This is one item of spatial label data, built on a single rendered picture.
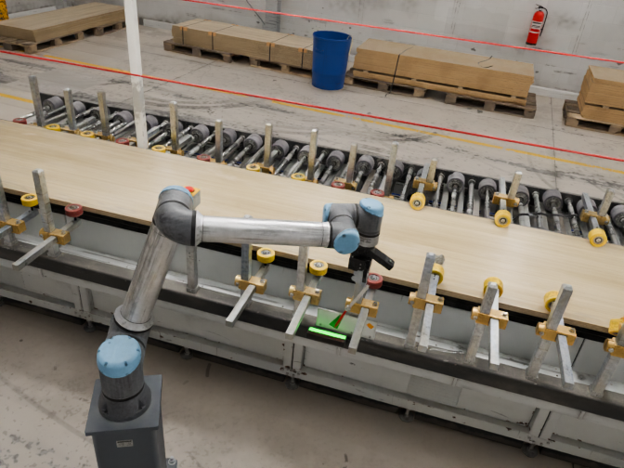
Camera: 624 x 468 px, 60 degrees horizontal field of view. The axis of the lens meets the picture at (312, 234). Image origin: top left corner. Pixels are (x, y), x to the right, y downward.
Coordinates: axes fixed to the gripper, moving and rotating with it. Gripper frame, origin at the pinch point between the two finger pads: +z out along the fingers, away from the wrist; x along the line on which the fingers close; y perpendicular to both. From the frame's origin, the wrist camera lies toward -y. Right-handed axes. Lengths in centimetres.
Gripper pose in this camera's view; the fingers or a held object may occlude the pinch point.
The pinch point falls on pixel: (364, 285)
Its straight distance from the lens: 215.3
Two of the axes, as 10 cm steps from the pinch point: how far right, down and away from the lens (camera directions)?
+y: -9.6, -2.1, 1.9
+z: -0.8, 8.4, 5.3
